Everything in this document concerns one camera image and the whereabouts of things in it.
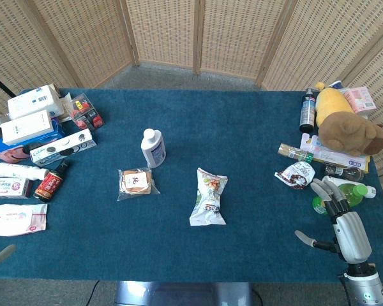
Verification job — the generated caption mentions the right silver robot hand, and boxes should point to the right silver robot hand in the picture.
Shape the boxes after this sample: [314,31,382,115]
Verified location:
[294,178,373,265]

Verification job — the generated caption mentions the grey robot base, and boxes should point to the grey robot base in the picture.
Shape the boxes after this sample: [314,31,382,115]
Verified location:
[114,280,253,306]

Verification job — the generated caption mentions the white red snack packet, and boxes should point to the white red snack packet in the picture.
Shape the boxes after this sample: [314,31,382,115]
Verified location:
[274,161,316,191]

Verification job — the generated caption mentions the white green snack bag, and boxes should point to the white green snack bag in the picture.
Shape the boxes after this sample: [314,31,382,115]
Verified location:
[189,167,229,227]

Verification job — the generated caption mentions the clear bag of biscuits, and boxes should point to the clear bag of biscuits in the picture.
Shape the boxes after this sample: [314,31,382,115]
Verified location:
[117,166,161,202]

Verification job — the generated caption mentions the green plastic bottle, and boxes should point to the green plastic bottle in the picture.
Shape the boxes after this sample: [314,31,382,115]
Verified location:
[312,182,368,216]

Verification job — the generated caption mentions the dark pepper grinder bottle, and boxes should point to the dark pepper grinder bottle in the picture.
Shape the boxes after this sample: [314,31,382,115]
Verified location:
[324,162,365,183]

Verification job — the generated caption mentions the pink toothbrush package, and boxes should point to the pink toothbrush package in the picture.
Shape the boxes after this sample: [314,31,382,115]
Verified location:
[299,133,373,174]

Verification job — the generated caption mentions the brown wrapped stick pack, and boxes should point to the brown wrapped stick pack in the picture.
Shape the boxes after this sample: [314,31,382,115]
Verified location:
[278,143,314,164]

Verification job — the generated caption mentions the brown plush toy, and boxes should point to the brown plush toy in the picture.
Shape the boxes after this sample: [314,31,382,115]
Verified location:
[317,111,383,157]

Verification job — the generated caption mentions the dark spray bottle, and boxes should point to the dark spray bottle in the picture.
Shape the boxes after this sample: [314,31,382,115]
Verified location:
[298,87,317,134]

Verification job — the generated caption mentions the yellow plush toy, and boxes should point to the yellow plush toy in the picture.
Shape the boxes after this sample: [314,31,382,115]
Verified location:
[315,82,355,127]

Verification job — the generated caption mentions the pink small box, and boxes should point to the pink small box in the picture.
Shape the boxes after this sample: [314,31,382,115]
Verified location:
[342,85,377,115]

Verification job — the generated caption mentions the blue table cloth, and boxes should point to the blue table cloth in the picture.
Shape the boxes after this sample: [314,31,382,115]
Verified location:
[0,88,383,284]

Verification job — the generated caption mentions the white plastic bottle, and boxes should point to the white plastic bottle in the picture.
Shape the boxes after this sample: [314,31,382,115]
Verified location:
[140,128,167,169]

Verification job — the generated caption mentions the woven bamboo folding screen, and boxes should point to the woven bamboo folding screen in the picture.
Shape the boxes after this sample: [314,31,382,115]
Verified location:
[0,0,383,230]

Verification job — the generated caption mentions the clear box of red items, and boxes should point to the clear box of red items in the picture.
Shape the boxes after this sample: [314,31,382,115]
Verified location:
[69,92,105,131]

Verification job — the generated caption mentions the white oreo cookie box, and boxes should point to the white oreo cookie box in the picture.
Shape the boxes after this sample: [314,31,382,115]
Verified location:
[29,128,94,166]

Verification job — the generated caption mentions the dark sauce bottle red label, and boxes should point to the dark sauce bottle red label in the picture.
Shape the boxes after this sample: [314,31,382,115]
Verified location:
[33,159,70,203]

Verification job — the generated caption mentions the pink white wet wipes pack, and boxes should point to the pink white wet wipes pack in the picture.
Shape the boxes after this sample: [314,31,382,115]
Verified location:
[0,203,49,237]

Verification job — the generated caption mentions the white cylindrical bottle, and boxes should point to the white cylindrical bottle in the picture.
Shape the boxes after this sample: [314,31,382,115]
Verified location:
[0,161,50,181]

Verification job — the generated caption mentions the white flat box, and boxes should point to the white flat box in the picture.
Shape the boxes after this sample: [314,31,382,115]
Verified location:
[0,110,55,147]

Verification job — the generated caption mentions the white box top left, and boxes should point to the white box top left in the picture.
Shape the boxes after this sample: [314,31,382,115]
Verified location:
[6,84,66,120]

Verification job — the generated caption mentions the blue and pink box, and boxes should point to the blue and pink box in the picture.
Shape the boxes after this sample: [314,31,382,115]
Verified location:
[0,119,66,164]

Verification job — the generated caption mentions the white pink toothpaste box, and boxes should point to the white pink toothpaste box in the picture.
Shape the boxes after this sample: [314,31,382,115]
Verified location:
[0,177,34,200]

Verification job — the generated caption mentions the black cable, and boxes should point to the black cable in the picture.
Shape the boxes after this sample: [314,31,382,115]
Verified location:
[85,280,101,306]

